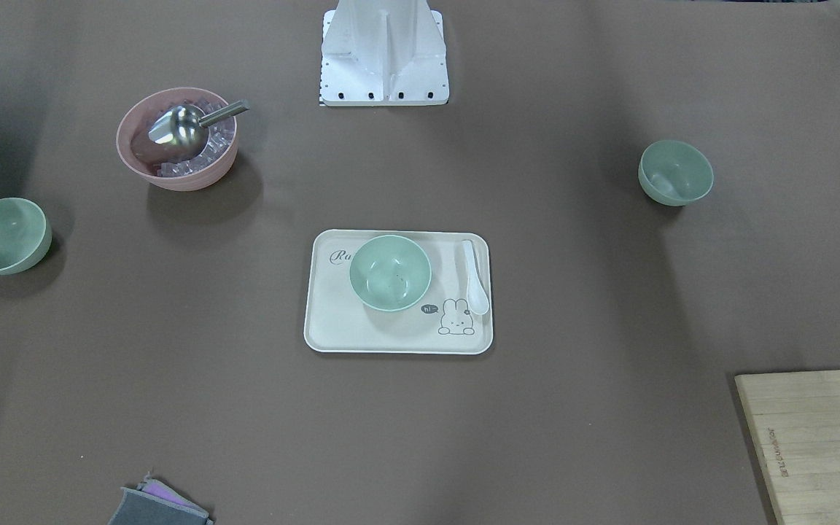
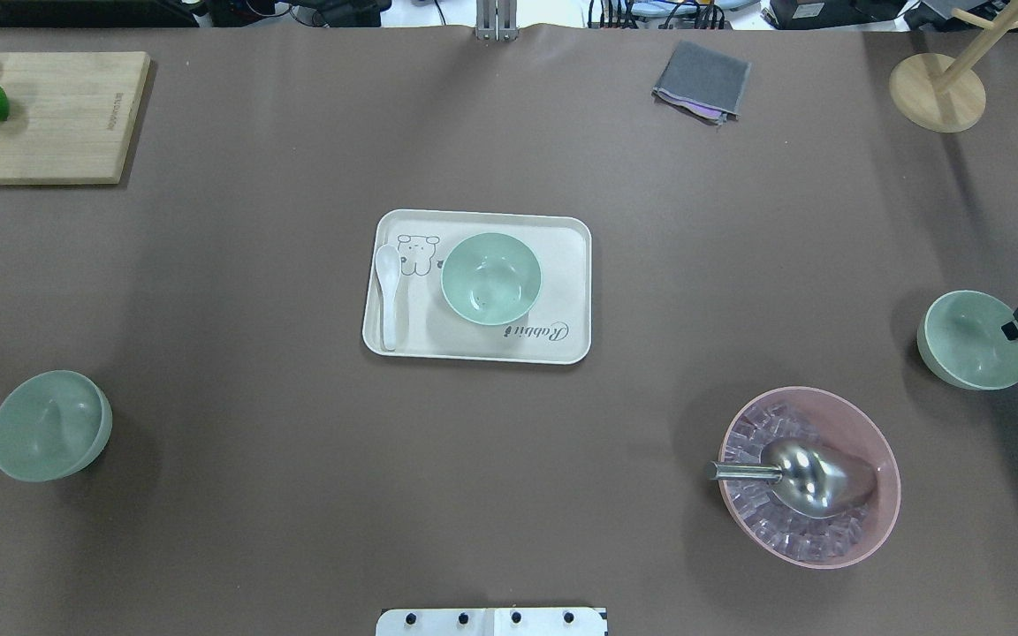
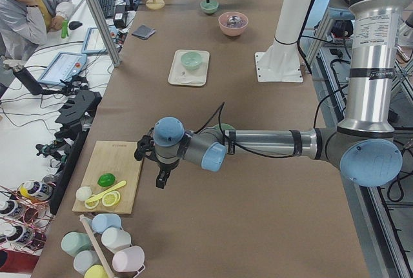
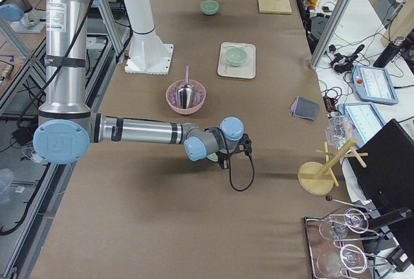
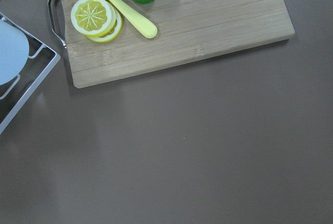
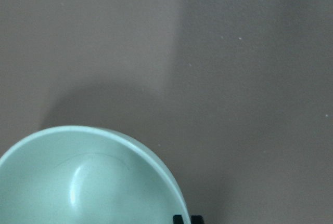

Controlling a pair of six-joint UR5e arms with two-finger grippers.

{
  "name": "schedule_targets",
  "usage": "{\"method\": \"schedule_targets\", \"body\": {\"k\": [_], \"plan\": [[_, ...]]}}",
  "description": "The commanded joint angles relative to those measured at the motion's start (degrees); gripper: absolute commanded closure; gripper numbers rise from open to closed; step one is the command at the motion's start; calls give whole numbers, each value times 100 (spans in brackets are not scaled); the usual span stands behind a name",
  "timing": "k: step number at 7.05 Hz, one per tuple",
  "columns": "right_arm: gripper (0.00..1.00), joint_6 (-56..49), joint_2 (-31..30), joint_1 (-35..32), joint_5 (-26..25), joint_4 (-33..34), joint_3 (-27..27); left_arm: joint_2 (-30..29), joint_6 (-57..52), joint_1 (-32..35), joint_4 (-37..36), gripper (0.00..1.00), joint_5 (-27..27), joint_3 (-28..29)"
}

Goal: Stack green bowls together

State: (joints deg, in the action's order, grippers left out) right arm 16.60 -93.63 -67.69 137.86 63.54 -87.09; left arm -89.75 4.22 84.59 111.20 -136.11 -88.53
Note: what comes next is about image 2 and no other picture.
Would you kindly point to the green bowl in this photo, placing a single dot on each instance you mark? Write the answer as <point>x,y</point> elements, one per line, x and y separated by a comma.
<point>52,426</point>
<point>491,279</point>
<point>960,339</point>

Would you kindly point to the wooden cup tree stand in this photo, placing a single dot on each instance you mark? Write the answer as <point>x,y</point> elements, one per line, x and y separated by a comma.
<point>942,93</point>

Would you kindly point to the pink bowl with ice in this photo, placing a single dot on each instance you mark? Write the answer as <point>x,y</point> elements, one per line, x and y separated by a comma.
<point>820,417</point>

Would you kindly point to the metal ice scoop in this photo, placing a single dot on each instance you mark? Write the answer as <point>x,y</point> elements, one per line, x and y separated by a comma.
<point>808,477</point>

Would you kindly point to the grey folded cloth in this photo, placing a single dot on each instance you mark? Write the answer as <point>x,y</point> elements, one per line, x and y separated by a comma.
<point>704,82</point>

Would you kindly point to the green bowl on tray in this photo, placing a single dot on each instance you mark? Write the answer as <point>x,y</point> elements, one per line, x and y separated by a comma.
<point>491,279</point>

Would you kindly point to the beige rabbit tray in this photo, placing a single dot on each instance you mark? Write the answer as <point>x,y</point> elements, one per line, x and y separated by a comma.
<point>556,331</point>

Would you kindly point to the white ceramic spoon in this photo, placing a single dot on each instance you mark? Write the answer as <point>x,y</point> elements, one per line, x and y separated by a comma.
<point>387,265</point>

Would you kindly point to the wooden cutting board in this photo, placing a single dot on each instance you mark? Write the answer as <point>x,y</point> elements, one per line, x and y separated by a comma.
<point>73,115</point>

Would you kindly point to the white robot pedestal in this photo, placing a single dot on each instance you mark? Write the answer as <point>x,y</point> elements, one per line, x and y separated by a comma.
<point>556,620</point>

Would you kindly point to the aluminium frame post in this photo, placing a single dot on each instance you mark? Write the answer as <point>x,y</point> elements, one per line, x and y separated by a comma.
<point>496,20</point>

